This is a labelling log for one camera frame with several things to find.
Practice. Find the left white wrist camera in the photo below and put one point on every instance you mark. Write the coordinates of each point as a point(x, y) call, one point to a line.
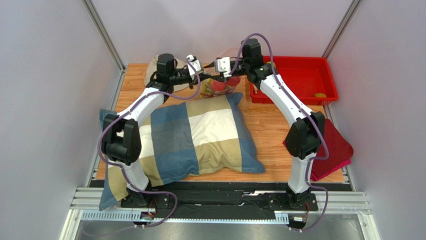
point(194, 66)

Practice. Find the aluminium frame rail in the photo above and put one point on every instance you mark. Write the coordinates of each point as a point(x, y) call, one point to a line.
point(341, 216)

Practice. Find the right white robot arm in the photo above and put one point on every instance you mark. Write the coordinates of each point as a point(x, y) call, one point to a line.
point(306, 133)

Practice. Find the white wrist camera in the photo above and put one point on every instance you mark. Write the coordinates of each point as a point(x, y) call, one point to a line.
point(194, 66)
point(223, 66)

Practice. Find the beige bucket hat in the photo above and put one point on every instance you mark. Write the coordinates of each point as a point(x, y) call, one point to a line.
point(152, 67)

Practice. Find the clear zip top bag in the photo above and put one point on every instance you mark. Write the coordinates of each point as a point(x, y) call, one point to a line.
point(206, 91)

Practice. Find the folded red cloth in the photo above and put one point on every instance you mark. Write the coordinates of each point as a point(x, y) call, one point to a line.
point(340, 153)

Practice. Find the garlic bulb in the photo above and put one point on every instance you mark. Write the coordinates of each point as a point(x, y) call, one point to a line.
point(255, 89)

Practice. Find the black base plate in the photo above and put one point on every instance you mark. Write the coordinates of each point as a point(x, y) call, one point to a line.
point(215, 200)

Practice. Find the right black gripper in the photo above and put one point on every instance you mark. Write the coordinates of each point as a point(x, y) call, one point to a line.
point(243, 65)

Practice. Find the plaid pillow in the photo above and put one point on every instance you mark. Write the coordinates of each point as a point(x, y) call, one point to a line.
point(196, 138)

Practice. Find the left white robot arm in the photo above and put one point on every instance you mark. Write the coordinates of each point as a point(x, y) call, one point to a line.
point(120, 144)

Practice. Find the small yellow green fruit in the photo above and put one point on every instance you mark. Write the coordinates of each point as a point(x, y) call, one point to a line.
point(320, 95)

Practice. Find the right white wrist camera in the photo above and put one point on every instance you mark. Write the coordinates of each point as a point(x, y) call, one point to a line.
point(223, 66)

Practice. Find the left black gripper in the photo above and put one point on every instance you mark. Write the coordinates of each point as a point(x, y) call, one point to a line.
point(192, 82)

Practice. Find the red plastic tray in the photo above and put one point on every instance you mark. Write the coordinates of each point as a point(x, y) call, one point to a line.
point(306, 76)

